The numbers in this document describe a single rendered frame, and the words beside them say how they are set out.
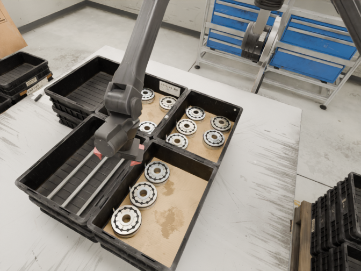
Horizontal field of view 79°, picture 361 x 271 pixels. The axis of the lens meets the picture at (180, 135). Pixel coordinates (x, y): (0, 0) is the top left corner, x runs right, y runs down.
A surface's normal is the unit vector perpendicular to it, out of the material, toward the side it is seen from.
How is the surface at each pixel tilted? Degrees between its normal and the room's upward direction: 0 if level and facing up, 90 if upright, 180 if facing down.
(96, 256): 0
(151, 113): 0
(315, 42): 90
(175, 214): 0
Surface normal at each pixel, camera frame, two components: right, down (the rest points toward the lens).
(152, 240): 0.09, -0.66
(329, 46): -0.40, 0.66
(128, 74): -0.29, -0.22
